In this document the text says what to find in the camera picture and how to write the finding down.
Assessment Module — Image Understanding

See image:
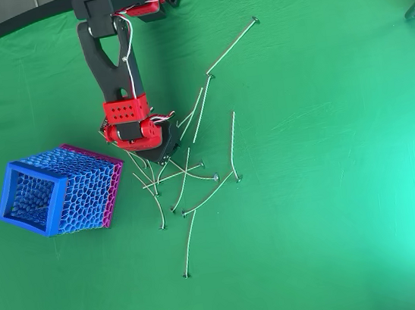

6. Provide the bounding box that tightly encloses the blue and magenta mesh basket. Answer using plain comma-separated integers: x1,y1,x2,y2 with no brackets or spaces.
0,136,133,244

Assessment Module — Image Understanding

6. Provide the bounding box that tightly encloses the long metal stick upper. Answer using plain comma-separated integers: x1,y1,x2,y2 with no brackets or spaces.
200,15,268,78

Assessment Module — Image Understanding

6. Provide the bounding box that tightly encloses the green table cloth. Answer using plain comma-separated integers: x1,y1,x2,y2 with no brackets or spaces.
0,0,415,310

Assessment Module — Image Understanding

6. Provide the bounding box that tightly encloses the white red servo cable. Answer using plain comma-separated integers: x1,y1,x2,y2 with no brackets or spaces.
112,0,189,130

